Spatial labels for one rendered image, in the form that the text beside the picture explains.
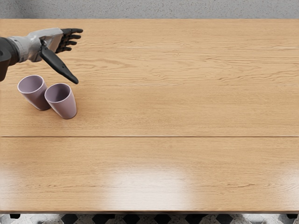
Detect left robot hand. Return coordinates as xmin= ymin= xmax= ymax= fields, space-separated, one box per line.
xmin=11 ymin=28 xmax=84 ymax=85

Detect lilac cup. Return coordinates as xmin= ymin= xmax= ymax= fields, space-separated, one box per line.
xmin=17 ymin=74 xmax=51 ymax=111
xmin=44 ymin=83 xmax=78 ymax=120

